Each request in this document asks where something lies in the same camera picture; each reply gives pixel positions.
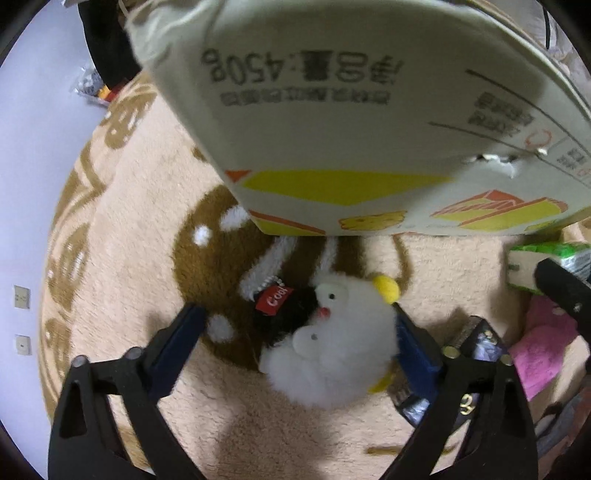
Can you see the white fluffy plush toy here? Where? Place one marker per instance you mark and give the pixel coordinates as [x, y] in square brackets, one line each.
[341, 350]

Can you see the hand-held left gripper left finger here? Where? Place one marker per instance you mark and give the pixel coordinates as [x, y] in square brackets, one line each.
[178, 350]

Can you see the green packet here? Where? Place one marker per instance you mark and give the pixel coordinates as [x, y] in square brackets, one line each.
[526, 263]

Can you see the magenta plush toy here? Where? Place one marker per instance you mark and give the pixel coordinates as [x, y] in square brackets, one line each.
[540, 350]

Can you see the printed cardboard box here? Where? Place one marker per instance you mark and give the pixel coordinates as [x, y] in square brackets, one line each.
[346, 115]

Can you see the white wall socket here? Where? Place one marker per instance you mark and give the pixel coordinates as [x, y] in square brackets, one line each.
[22, 344]
[21, 297]

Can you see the black hanging garment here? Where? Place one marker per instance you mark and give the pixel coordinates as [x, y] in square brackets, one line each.
[106, 41]

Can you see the black gold packet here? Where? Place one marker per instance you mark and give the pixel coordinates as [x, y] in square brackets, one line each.
[485, 341]

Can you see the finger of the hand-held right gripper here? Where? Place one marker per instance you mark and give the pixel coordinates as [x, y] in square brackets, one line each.
[565, 288]

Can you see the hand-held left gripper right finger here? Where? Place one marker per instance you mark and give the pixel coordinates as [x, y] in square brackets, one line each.
[415, 355]

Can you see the yellow red package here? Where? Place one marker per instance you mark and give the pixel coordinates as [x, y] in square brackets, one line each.
[111, 93]

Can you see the round beige brown rug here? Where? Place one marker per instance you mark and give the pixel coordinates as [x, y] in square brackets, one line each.
[152, 230]

